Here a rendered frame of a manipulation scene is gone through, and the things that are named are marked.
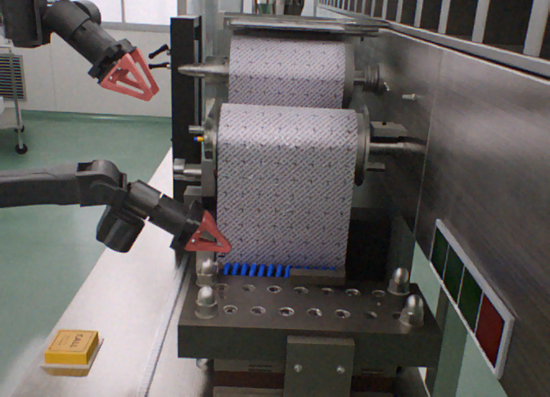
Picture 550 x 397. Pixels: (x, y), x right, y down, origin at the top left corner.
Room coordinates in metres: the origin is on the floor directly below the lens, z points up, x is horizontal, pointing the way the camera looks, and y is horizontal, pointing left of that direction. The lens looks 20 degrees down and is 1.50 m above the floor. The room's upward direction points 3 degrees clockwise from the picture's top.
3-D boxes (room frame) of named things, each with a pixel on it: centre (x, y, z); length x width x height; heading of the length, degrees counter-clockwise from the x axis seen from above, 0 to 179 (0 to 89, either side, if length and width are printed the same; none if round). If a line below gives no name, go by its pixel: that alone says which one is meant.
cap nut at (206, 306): (0.75, 0.10, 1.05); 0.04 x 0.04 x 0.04
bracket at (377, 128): (0.98, -0.19, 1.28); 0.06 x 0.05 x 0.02; 92
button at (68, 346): (0.80, 0.33, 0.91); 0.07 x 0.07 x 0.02; 2
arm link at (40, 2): (0.99, 0.39, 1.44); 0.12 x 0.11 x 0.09; 91
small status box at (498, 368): (0.59, -0.23, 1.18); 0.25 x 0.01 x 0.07; 2
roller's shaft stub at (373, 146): (0.98, -0.19, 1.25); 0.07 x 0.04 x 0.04; 92
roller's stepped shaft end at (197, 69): (1.22, 0.20, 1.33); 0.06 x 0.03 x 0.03; 92
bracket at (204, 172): (1.00, 0.15, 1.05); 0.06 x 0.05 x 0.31; 92
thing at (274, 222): (0.91, -0.01, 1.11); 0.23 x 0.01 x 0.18; 92
